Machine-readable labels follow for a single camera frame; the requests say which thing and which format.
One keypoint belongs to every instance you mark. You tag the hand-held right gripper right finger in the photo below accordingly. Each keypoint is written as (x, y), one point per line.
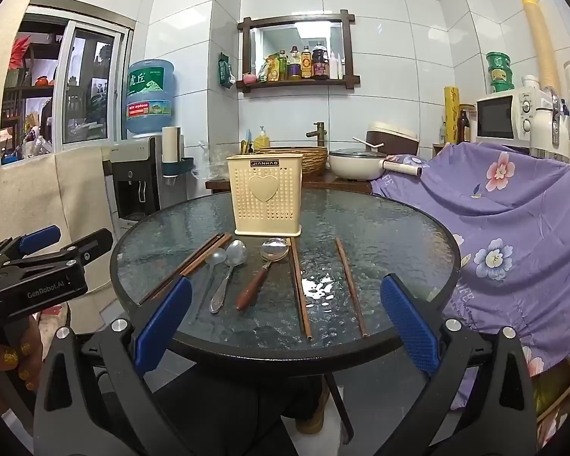
(408, 325)

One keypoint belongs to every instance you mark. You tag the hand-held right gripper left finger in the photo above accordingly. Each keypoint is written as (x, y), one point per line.
(164, 327)

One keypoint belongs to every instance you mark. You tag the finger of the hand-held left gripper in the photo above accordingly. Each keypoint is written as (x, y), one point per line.
(38, 240)
(88, 244)

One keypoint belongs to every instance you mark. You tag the brown wooden chopstick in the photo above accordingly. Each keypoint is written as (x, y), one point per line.
(190, 260)
(209, 252)
(351, 287)
(300, 289)

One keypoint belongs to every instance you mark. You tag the clear plastic spoon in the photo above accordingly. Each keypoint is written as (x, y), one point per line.
(216, 257)

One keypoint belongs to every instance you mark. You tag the all-metal spoon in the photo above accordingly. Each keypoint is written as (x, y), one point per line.
(236, 252)

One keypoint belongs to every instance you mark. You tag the cream plastic utensil holder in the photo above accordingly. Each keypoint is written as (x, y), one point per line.
(263, 209)

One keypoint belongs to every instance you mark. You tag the person's left hand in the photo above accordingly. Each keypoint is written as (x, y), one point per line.
(14, 358)

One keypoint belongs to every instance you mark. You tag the white water dispenser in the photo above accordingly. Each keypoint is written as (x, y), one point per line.
(133, 185)

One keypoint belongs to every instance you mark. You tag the teal cup holder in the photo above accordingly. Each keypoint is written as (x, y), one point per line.
(175, 168)

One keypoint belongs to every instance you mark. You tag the white paper cup stack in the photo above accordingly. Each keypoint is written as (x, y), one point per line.
(171, 142)

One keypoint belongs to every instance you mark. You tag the purple floral cloth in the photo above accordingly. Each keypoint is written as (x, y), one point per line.
(494, 209)

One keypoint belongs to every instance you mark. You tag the dark wooden shelf rack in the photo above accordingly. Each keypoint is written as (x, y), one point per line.
(28, 95)

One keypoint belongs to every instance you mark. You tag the clear plastic bag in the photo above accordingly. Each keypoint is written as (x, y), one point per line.
(213, 164)

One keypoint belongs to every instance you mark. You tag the dark wooden side table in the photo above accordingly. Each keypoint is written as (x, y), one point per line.
(337, 184)

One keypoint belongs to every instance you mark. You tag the sliding glass window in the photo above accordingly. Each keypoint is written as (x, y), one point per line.
(90, 85)

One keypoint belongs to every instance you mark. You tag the blue water bottle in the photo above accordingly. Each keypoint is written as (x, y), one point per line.
(149, 95)

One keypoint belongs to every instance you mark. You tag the cream pot with lid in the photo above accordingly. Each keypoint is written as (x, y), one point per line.
(356, 168)

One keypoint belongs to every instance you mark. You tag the small wooden box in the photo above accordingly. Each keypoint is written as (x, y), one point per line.
(438, 148)

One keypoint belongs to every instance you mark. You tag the white rice paddle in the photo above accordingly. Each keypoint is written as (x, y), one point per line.
(365, 142)

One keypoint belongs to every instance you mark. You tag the red flower decoration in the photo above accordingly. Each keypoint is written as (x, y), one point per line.
(20, 52)

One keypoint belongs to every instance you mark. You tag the woven pattern wash basin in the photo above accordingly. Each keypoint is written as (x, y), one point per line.
(313, 161)

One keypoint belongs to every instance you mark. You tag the brown and cream rice cooker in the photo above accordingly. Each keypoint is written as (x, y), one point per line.
(394, 135)

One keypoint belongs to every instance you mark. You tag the small clear bottle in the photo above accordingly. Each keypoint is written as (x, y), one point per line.
(442, 133)

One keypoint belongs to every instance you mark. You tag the yellow soap pump bottle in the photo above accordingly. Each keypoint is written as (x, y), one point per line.
(261, 140)

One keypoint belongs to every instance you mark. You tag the brown glass bottle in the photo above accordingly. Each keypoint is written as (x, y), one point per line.
(463, 128)

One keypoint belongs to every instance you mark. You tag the brass bamboo-style faucet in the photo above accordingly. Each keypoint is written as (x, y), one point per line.
(317, 133)

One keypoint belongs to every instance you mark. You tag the yellow wrap roll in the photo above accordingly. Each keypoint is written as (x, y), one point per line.
(452, 114)

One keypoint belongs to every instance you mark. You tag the green hanging packet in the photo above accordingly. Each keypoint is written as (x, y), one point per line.
(225, 71)

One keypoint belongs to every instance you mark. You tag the white microwave oven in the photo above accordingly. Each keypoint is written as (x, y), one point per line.
(496, 116)

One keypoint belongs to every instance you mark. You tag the pink bowl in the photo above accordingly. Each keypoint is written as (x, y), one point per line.
(249, 79)

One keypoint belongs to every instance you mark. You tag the yellow seasoning packet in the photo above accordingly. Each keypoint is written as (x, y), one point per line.
(272, 69)

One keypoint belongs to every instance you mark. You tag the green oil bottle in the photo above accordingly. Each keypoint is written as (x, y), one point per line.
(283, 66)

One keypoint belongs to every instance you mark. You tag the white squeeze bottle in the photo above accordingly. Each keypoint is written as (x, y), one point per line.
(337, 66)

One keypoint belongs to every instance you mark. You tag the white lidded cup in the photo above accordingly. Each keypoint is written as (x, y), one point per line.
(531, 82)

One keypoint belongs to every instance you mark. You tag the purple label bottle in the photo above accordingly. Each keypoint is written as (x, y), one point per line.
(295, 66)

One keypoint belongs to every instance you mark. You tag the dark soy sauce bottle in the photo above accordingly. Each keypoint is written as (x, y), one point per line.
(320, 64)

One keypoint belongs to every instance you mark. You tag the amber sauce bottle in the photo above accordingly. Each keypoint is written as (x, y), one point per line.
(306, 64)

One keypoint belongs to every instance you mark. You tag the dark wooden framed shelf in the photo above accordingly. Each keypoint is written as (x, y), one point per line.
(346, 47)

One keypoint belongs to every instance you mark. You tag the tall beige cup sleeve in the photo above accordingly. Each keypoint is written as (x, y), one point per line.
(541, 42)

